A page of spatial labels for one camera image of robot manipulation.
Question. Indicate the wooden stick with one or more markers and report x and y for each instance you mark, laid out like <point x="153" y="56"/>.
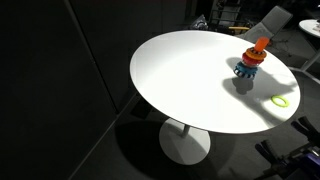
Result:
<point x="238" y="28"/>

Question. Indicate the white table pedestal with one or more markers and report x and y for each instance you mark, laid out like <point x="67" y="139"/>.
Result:
<point x="184" y="145"/>

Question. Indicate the grey chair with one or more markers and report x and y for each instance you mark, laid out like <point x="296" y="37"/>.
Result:
<point x="275" y="20"/>

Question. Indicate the grey metal table leg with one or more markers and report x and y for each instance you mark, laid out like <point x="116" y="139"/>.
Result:
<point x="310" y="63"/>

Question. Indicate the small white round table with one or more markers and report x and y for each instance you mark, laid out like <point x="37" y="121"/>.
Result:
<point x="310" y="26"/>

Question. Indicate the dark metal rack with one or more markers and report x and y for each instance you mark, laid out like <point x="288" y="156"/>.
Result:
<point x="230" y="13"/>

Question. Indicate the purple equipment part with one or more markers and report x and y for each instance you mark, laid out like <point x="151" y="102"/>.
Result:
<point x="311" y="163"/>

